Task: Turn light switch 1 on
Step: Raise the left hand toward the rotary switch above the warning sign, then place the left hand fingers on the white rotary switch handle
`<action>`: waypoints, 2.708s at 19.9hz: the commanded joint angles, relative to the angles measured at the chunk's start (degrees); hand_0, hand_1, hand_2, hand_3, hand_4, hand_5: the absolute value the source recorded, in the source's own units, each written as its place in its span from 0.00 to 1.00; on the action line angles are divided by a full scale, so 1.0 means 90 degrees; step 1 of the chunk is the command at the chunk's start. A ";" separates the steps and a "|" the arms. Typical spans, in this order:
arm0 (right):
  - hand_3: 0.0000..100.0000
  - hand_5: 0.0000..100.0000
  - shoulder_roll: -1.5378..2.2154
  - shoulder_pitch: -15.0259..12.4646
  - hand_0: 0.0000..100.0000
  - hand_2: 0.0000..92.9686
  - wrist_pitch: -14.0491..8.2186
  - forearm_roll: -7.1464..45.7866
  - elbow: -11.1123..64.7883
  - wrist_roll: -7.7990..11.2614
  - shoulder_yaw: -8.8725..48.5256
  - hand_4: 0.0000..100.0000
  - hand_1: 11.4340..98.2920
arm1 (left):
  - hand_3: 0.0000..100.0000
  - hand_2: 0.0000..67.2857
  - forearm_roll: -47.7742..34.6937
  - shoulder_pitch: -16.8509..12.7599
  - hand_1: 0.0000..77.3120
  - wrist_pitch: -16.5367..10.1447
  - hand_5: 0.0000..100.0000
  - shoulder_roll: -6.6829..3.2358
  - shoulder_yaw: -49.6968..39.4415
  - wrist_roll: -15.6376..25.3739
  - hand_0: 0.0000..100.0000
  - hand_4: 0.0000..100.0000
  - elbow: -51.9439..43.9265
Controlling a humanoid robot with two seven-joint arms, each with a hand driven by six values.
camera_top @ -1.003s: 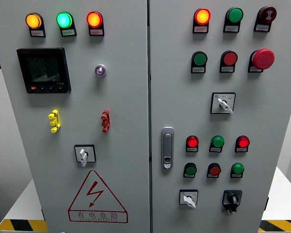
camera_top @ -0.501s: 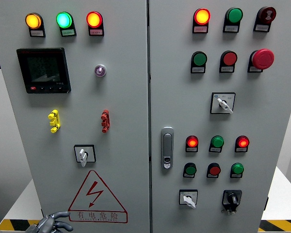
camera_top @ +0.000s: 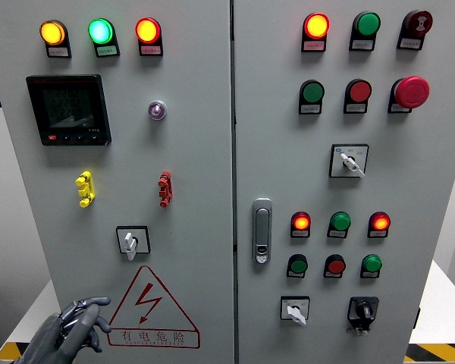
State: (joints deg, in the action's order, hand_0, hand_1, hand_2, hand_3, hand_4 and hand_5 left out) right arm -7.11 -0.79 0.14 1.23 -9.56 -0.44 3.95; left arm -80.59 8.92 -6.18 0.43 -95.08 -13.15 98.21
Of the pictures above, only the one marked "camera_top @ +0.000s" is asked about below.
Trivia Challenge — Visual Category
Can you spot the large red round lamp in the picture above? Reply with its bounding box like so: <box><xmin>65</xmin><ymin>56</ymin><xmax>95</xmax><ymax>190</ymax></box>
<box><xmin>135</xmin><ymin>17</ymin><xmax>162</xmax><ymax>45</ymax></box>
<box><xmin>303</xmin><ymin>12</ymin><xmax>331</xmax><ymax>40</ymax></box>

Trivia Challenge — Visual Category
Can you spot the dark red buzzer lamp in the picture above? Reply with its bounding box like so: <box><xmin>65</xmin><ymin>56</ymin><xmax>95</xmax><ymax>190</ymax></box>
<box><xmin>401</xmin><ymin>9</ymin><xmax>434</xmax><ymax>38</ymax></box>

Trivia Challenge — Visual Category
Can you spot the small red push button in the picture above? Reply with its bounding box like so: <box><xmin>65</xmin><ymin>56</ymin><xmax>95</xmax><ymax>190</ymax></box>
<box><xmin>324</xmin><ymin>254</ymin><xmax>347</xmax><ymax>275</ymax></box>

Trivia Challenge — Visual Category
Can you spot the small green push button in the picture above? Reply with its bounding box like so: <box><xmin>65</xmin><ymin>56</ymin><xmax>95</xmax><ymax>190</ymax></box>
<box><xmin>287</xmin><ymin>253</ymin><xmax>309</xmax><ymax>275</ymax></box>

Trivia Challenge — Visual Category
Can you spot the black handle turn switch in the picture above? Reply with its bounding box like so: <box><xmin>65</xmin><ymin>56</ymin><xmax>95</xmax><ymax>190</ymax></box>
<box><xmin>347</xmin><ymin>297</ymin><xmax>380</xmax><ymax>337</ymax></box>

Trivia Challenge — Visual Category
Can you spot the pale grey cabinet door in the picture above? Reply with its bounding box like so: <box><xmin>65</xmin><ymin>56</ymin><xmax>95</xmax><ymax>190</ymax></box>
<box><xmin>0</xmin><ymin>0</ymin><xmax>236</xmax><ymax>364</ymax></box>
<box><xmin>233</xmin><ymin>0</ymin><xmax>455</xmax><ymax>364</ymax></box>

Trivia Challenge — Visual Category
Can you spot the plain white handle turn switch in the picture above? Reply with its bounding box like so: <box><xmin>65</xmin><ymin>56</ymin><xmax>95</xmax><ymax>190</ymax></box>
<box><xmin>115</xmin><ymin>225</ymin><xmax>152</xmax><ymax>262</ymax></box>

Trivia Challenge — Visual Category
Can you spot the yellow round lamp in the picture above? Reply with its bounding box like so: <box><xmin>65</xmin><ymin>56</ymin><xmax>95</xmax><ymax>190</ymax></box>
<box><xmin>39</xmin><ymin>19</ymin><xmax>68</xmax><ymax>46</ymax></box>

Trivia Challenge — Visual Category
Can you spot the small red handle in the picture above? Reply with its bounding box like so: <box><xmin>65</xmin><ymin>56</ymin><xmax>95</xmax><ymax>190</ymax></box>
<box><xmin>158</xmin><ymin>171</ymin><xmax>174</xmax><ymax>209</ymax></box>

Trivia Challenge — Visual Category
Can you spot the small yellow handle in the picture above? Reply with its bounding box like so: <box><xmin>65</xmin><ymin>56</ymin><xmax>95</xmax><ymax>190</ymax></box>
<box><xmin>74</xmin><ymin>171</ymin><xmax>96</xmax><ymax>209</ymax></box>

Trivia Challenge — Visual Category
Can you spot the small green round lamp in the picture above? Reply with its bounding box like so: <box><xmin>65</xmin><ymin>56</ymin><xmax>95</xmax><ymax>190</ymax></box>
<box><xmin>361</xmin><ymin>254</ymin><xmax>383</xmax><ymax>274</ymax></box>
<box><xmin>328</xmin><ymin>211</ymin><xmax>352</xmax><ymax>231</ymax></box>

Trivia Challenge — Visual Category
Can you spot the white round lamp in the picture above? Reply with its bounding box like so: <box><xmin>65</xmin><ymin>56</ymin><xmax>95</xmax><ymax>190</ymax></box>
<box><xmin>147</xmin><ymin>99</ymin><xmax>168</xmax><ymax>122</ymax></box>

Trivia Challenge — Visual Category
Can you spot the black display meter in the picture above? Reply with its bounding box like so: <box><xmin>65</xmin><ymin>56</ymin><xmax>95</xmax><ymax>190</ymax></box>
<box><xmin>26</xmin><ymin>74</ymin><xmax>112</xmax><ymax>147</ymax></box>

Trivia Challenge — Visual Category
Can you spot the bright green round lamp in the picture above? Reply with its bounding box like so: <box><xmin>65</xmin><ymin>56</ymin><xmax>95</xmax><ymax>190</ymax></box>
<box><xmin>87</xmin><ymin>17</ymin><xmax>116</xmax><ymax>45</ymax></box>

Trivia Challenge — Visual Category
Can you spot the red warning triangle sticker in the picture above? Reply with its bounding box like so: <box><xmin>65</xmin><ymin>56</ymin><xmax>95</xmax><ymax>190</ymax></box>
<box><xmin>105</xmin><ymin>265</ymin><xmax>201</xmax><ymax>350</ymax></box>

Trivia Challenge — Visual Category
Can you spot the black yellow striped tape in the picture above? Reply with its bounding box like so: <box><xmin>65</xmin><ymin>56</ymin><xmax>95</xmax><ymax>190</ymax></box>
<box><xmin>0</xmin><ymin>343</ymin><xmax>33</xmax><ymax>363</ymax></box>
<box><xmin>403</xmin><ymin>343</ymin><xmax>455</xmax><ymax>364</ymax></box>

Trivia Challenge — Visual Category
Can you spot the large white handle turn switch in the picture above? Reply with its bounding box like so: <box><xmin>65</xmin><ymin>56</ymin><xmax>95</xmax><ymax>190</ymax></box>
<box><xmin>328</xmin><ymin>143</ymin><xmax>369</xmax><ymax>180</ymax></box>

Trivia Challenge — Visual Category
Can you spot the small red round lamp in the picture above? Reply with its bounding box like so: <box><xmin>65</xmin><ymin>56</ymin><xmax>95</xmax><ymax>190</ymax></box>
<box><xmin>368</xmin><ymin>211</ymin><xmax>391</xmax><ymax>231</ymax></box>
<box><xmin>290</xmin><ymin>211</ymin><xmax>312</xmax><ymax>231</ymax></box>

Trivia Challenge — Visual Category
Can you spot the large green push button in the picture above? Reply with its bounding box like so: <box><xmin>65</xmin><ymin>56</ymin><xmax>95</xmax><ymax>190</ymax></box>
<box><xmin>299</xmin><ymin>79</ymin><xmax>326</xmax><ymax>105</ymax></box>

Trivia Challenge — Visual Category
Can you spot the silver door lock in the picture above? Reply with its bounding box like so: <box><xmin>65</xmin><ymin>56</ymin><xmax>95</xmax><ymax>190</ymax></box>
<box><xmin>251</xmin><ymin>197</ymin><xmax>273</xmax><ymax>265</ymax></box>

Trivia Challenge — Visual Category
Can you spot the small white handle turn switch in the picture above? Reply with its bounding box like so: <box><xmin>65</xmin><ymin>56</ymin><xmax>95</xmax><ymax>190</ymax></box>
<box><xmin>280</xmin><ymin>296</ymin><xmax>311</xmax><ymax>327</ymax></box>

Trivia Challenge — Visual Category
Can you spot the large red push button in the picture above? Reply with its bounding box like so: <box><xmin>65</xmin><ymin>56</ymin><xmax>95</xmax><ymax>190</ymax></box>
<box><xmin>344</xmin><ymin>78</ymin><xmax>373</xmax><ymax>104</ymax></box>

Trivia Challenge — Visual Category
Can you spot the large dark green lamp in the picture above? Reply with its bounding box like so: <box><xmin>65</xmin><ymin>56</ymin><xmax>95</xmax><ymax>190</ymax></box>
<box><xmin>352</xmin><ymin>11</ymin><xmax>381</xmax><ymax>38</ymax></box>

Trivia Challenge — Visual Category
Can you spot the large red stop button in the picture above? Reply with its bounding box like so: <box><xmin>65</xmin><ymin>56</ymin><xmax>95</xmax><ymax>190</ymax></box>
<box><xmin>388</xmin><ymin>75</ymin><xmax>431</xmax><ymax>111</ymax></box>

